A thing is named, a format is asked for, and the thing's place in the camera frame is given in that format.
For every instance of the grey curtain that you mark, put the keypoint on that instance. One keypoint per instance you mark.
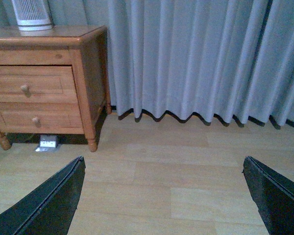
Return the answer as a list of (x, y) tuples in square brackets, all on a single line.
[(231, 58)]

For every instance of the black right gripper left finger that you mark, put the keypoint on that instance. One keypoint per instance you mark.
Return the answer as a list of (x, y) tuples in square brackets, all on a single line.
[(50, 208)]

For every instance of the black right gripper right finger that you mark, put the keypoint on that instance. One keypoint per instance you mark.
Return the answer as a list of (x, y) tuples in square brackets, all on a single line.
[(273, 194)]

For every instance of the silver floor power socket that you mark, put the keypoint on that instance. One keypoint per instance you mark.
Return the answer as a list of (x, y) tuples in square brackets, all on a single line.
[(48, 143)]

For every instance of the white cylindrical air purifier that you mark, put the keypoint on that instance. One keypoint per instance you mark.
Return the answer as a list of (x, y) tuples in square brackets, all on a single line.
[(32, 15)]

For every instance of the wooden drawer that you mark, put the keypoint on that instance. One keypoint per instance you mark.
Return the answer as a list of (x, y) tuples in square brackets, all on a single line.
[(37, 84), (40, 118)]

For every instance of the wooden nightstand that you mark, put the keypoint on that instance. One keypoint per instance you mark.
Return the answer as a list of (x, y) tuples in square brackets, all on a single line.
[(81, 47)]

